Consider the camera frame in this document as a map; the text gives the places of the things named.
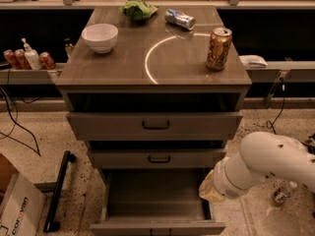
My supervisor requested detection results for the black metal bar stand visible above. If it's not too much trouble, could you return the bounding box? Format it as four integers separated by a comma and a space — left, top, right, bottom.
43, 150, 76, 233

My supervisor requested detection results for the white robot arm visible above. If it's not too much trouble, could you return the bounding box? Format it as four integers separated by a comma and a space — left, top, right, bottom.
199, 132, 315, 203

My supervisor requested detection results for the black cable left floor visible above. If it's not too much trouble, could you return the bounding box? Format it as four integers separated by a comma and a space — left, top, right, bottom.
0, 86, 42, 157

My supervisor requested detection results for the cardboard box with print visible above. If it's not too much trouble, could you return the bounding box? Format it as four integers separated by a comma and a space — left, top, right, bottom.
0, 154, 45, 236

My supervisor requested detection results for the white soap dispenser bottle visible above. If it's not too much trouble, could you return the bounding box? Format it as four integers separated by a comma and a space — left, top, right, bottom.
22, 38, 42, 70

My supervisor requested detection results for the white folded cloth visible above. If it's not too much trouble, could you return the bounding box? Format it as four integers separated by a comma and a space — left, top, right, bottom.
240, 55, 268, 68

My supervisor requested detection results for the grey drawer cabinet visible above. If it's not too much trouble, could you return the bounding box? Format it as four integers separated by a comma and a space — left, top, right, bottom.
54, 5, 253, 175

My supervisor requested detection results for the grey top drawer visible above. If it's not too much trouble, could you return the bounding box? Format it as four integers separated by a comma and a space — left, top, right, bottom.
67, 112, 242, 142

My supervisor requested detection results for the grey middle drawer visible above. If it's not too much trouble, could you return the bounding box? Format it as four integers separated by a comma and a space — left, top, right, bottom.
87, 148, 225, 169

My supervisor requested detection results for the grey drawer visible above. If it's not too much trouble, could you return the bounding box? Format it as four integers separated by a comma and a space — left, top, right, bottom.
91, 168, 225, 236
67, 112, 242, 142
87, 148, 225, 169

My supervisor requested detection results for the red can far left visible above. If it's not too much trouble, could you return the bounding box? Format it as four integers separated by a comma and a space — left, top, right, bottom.
3, 49, 21, 69

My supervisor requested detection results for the silver blue soda can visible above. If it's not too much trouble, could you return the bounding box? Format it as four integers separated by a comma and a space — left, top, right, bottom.
164, 9, 196, 30

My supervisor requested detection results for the clear plastic bottle on floor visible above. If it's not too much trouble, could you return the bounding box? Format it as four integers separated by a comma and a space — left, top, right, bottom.
272, 181, 297, 205

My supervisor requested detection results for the red can right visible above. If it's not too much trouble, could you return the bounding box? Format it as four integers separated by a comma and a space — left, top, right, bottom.
39, 52, 56, 70

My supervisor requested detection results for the gold soda can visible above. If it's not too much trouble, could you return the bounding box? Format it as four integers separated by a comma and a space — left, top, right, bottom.
206, 27, 232, 71

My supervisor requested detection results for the white ceramic bowl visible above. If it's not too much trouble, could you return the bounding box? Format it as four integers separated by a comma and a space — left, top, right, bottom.
81, 24, 118, 54

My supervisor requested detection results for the grey bottom drawer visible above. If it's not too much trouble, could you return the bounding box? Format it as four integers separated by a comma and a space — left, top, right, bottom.
91, 168, 225, 236

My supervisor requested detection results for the red can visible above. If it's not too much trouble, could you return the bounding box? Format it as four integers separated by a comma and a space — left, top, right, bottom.
3, 49, 21, 69
15, 49, 31, 70
39, 52, 56, 70

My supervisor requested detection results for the small dark glass bottle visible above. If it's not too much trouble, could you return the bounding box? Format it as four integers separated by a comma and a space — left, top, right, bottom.
64, 38, 74, 57

